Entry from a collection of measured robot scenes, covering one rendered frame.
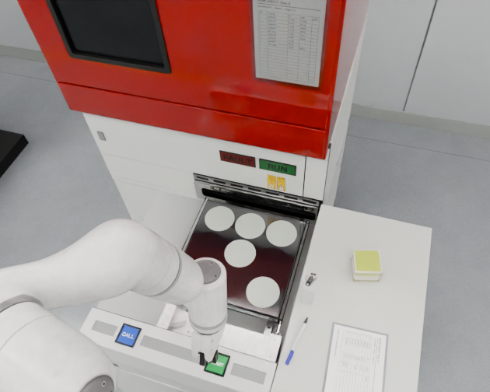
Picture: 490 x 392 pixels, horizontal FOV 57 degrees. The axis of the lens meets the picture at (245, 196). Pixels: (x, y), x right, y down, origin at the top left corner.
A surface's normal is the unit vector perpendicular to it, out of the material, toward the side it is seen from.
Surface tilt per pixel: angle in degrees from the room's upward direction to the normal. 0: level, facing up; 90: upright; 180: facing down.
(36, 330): 30
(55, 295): 85
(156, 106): 90
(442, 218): 0
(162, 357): 0
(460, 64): 90
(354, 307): 0
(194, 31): 90
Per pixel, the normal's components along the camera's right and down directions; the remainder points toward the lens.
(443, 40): -0.30, 0.77
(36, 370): -0.07, -0.48
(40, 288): 0.04, 0.67
